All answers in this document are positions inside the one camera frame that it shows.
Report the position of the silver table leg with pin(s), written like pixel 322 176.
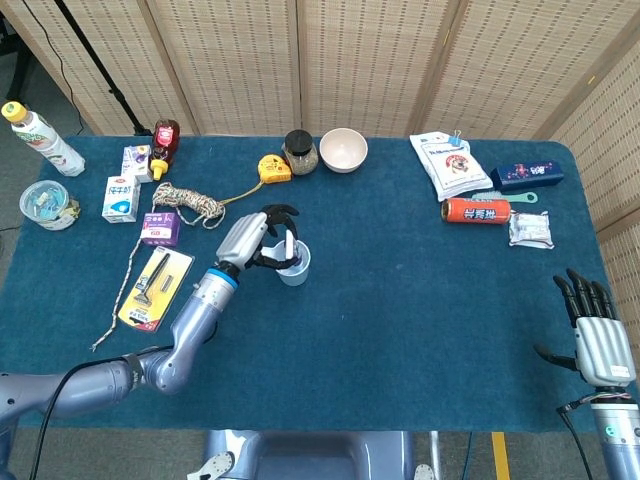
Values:
pixel 435 455

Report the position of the white drink bottle yellow cap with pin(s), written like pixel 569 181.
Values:
pixel 45 142

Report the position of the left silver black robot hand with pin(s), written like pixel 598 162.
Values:
pixel 242 240

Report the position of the purple white toothpaste tube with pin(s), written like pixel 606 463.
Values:
pixel 290 249

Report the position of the glass jar with black lid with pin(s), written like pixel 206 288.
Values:
pixel 300 157

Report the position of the white purple milk carton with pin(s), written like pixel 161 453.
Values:
pixel 135 162

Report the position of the blue-grey robot torso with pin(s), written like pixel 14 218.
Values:
pixel 310 457

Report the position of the blue binder clip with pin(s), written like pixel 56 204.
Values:
pixel 454 140

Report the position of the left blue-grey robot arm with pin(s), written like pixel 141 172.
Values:
pixel 200 320

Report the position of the clear tub of clips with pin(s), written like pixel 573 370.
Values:
pixel 45 202

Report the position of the black tripod stand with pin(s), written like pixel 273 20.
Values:
pixel 100 70

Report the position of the teal scrub brush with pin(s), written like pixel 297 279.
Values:
pixel 525 197

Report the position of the razor in yellow blister pack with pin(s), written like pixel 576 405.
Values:
pixel 145 295

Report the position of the white blue milk carton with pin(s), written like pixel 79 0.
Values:
pixel 120 200

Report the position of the small white wrapped packet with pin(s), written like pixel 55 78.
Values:
pixel 531 230

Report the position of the dark blue long box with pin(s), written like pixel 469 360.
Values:
pixel 525 174

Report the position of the yellow tape measure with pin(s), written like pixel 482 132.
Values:
pixel 274 169

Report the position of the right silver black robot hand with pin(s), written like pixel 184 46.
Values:
pixel 600 350

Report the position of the beige bowl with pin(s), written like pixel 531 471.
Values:
pixel 344 150

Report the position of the orange drink can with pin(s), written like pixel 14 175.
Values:
pixel 475 211

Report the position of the white snack bag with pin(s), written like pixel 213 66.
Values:
pixel 452 167

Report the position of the small purple box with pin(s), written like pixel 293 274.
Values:
pixel 160 227

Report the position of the blue tablecloth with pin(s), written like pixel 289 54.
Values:
pixel 375 375

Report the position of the red honey bottle yellow cap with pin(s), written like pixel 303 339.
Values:
pixel 165 140

